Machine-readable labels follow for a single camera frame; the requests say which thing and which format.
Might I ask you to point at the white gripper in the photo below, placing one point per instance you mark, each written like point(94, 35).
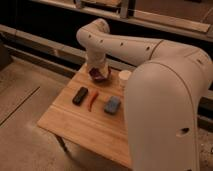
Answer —
point(101, 64)

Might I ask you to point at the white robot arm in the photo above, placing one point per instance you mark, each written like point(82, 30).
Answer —
point(161, 97)

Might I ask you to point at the dark red bowl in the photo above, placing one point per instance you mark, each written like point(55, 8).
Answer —
point(96, 75)

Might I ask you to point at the white paper cup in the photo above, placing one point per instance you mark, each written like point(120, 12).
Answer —
point(123, 77)

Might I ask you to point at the black rectangular device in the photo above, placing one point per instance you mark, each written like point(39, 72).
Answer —
point(80, 95)

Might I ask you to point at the blue sponge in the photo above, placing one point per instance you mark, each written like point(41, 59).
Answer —
point(112, 105)

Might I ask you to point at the wooden table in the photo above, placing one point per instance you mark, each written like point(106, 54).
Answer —
point(94, 130)

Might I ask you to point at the table leg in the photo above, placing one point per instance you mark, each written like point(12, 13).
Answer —
point(62, 144)

